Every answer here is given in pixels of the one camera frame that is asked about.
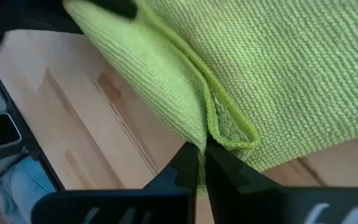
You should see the person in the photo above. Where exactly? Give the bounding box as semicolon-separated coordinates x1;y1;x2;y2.
0;154;57;224

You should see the green microfiber towel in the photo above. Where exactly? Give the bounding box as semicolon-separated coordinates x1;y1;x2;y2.
62;0;358;197

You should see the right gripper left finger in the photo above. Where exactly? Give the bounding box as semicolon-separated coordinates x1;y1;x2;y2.
31;141;200;224

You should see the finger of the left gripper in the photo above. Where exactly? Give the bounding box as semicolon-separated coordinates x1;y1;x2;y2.
88;0;138;19

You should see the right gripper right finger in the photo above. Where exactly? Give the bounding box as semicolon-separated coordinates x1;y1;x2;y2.
204;141;358;224

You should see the black aluminium table frame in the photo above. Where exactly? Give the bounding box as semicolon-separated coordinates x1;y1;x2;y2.
0;60;67;191

